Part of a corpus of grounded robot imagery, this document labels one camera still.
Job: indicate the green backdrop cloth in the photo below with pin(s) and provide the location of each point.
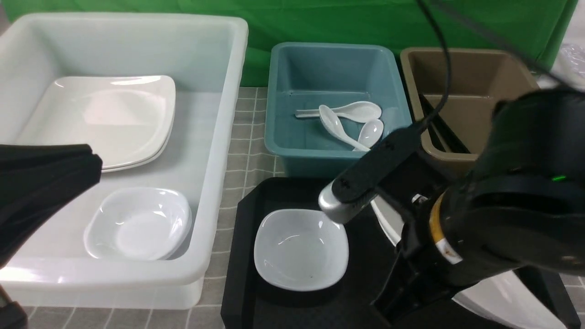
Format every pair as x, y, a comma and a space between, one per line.
535, 27

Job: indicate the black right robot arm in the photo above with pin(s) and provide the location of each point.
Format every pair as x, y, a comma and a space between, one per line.
521, 204

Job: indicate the white spoon in teal bin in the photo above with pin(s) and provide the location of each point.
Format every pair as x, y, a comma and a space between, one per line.
333, 126

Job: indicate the top white square plate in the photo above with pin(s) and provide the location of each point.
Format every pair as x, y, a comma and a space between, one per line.
123, 119

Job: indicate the large translucent white bin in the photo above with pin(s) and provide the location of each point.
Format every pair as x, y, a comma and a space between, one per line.
204, 55

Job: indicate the brown plastic bin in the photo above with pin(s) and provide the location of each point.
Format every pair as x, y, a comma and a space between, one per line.
480, 79

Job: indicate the white bowl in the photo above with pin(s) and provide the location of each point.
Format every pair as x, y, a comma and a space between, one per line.
301, 250
140, 223
180, 249

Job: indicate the grey checkered tablecloth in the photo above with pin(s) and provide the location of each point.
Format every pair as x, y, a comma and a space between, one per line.
248, 163

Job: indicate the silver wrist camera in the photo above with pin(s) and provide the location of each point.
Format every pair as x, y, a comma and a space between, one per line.
344, 197

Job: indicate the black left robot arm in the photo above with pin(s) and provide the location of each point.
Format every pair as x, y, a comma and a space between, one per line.
35, 183

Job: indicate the white square plate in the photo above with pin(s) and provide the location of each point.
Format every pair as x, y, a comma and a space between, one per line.
143, 162
123, 119

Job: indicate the teal plastic bin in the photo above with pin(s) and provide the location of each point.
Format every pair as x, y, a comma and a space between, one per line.
304, 76

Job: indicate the white ceramic spoon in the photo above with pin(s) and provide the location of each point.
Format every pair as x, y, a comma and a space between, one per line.
360, 112

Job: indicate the black chopsticks in brown bin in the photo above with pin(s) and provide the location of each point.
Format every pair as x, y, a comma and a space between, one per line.
444, 139

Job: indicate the large white rice plate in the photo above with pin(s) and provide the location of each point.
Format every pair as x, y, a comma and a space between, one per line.
506, 299

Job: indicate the bottom white square plate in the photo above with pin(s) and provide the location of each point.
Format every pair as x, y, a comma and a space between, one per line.
143, 162

